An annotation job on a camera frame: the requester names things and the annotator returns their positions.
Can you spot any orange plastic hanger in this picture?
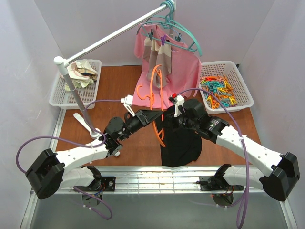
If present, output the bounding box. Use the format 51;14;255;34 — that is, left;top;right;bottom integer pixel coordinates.
136;64;166;147

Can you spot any black underwear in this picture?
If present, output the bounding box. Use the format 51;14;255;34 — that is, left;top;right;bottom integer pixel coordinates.
157;107;203;168

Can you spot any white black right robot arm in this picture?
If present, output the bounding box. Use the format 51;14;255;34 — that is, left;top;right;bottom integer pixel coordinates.
164;95;300;201

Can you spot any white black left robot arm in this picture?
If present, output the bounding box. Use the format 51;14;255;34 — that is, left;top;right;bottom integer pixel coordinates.
26;109;163;199

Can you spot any beige brown underwear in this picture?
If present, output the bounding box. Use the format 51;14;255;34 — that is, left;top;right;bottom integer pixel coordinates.
143;38;172;88

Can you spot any teal clip hanger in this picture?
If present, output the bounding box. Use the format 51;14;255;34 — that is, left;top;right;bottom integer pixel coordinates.
137;21;188;50

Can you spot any teal plastic hanger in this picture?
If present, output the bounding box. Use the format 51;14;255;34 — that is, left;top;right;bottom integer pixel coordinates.
160;0;203;56

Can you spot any pile of colourful clothespins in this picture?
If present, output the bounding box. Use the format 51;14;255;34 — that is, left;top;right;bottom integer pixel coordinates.
199;75;238;108

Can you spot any pink t-shirt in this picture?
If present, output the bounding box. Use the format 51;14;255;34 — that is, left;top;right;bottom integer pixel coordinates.
133;33;202;108

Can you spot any white clothespin basket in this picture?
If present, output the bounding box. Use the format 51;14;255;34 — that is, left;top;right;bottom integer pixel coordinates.
198;61;254;115

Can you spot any pile of light clothes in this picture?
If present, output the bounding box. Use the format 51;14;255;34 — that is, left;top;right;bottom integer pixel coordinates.
67;60;98;88

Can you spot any white clothes basket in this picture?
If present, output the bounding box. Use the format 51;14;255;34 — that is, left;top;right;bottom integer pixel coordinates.
49;59;102;109

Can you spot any purple clothespin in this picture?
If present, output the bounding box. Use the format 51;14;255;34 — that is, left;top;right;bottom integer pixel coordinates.
160;35;166;46

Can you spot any white metal clothes rack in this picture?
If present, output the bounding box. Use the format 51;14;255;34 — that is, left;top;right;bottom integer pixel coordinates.
53;0;176;139

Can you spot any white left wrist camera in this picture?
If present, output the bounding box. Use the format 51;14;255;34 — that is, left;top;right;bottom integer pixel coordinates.
121;94;135;117

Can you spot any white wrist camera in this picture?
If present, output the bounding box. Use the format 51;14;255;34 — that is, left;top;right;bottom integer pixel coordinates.
121;94;135;117
169;93;185;118

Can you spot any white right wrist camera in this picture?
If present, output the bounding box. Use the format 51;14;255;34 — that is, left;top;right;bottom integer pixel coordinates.
169;93;185;118

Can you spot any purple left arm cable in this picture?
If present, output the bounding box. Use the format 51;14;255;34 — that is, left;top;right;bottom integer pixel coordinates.
15;99;124;220

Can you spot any aluminium rail frame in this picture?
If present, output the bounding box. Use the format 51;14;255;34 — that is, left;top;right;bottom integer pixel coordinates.
20;108;298;229

